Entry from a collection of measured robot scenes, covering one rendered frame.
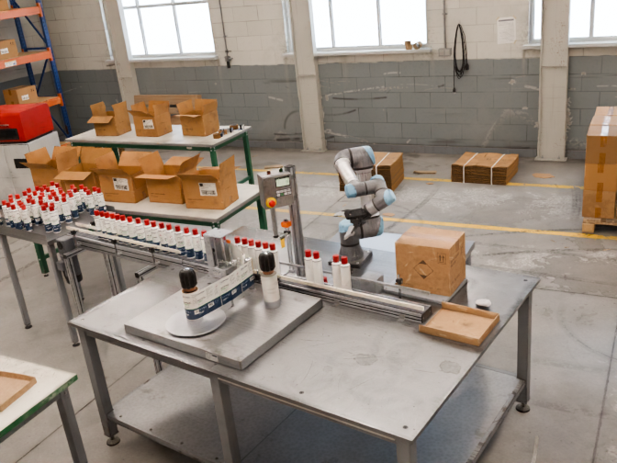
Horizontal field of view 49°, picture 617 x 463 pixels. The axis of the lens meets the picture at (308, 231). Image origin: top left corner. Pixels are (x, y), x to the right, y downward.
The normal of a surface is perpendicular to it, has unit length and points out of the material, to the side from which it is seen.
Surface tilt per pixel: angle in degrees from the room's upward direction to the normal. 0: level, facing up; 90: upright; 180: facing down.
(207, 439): 1
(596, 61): 90
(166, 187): 90
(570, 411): 0
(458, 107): 90
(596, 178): 90
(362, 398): 0
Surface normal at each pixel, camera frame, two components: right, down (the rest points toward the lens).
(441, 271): -0.51, 0.36
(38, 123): 0.96, 0.01
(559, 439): -0.10, -0.92
